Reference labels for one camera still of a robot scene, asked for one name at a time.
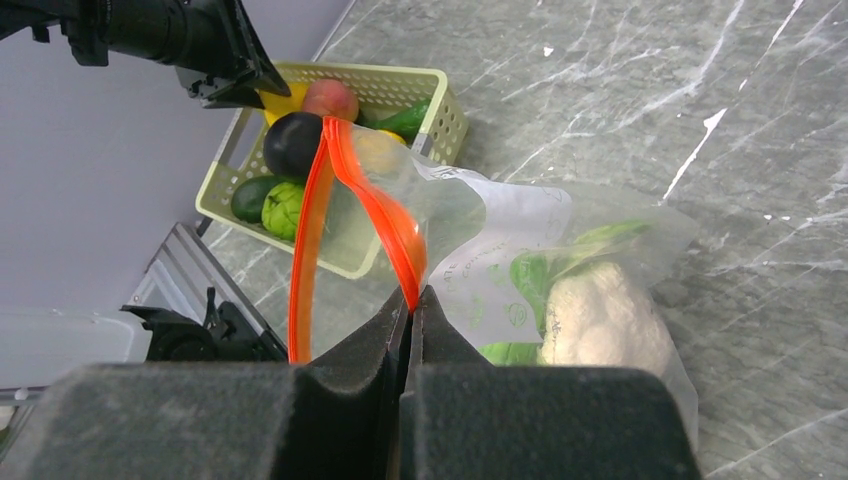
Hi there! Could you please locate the yellow toy fruit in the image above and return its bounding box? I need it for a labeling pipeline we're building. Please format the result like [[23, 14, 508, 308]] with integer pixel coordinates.
[[257, 82, 309, 126]]

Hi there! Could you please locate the green plastic basket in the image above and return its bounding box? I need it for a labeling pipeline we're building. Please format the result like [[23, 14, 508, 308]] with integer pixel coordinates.
[[195, 62, 469, 253]]

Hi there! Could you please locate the dark green toy cucumber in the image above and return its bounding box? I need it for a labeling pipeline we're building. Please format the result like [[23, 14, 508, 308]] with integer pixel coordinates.
[[355, 100, 430, 143]]

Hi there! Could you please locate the dark purple toy eggplant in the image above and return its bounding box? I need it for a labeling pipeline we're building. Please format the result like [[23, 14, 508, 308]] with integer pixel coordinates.
[[263, 112, 323, 182]]

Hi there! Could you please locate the yellow toy squash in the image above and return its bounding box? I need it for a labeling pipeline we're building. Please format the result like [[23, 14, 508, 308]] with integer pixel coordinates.
[[368, 130, 407, 155]]

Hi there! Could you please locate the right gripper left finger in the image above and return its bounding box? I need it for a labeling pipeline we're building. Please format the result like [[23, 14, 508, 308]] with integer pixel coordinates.
[[1, 293, 407, 479]]

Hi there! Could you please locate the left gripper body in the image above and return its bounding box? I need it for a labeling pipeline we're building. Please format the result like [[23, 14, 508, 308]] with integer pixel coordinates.
[[1, 0, 229, 70]]

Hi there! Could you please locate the clear zip top bag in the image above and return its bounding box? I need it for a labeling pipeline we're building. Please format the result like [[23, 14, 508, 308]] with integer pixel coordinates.
[[288, 117, 699, 442]]

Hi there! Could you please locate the dark green toy avocado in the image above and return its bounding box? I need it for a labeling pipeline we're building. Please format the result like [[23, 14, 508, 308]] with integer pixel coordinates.
[[230, 175, 288, 224]]

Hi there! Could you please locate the red toy tomato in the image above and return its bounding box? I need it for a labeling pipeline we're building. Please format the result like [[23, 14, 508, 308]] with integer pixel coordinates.
[[301, 79, 360, 121]]

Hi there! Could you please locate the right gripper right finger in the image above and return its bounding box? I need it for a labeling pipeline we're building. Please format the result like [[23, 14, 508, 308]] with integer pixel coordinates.
[[400, 288, 701, 479]]

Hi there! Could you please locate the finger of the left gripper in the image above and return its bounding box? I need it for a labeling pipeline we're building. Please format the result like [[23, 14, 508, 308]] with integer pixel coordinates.
[[175, 1, 291, 109]]

